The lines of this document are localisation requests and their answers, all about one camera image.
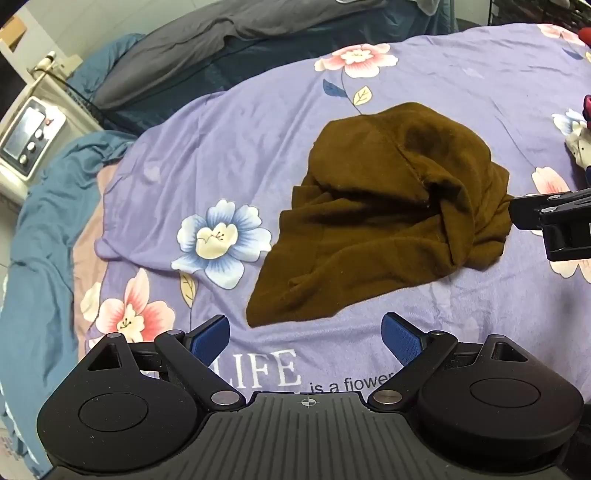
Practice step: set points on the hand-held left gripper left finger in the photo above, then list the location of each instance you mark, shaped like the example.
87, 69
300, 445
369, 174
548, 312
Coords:
210, 340

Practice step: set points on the white appliance with knobs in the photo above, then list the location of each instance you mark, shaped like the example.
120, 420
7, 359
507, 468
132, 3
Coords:
30, 131

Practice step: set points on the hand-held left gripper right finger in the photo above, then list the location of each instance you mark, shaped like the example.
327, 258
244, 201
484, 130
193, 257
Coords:
402, 340

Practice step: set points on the white cabinet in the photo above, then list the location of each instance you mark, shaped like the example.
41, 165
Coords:
55, 92

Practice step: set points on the brown shirt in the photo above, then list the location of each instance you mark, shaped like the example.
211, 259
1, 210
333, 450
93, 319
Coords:
383, 207

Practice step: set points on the purple floral blanket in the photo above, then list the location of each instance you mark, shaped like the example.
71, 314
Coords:
240, 184

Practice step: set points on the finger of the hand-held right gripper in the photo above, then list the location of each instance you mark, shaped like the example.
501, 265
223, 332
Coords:
568, 235
526, 213

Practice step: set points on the red object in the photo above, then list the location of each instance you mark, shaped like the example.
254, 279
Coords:
585, 37

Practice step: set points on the grey quilt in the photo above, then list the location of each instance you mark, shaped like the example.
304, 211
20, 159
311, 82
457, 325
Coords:
194, 46

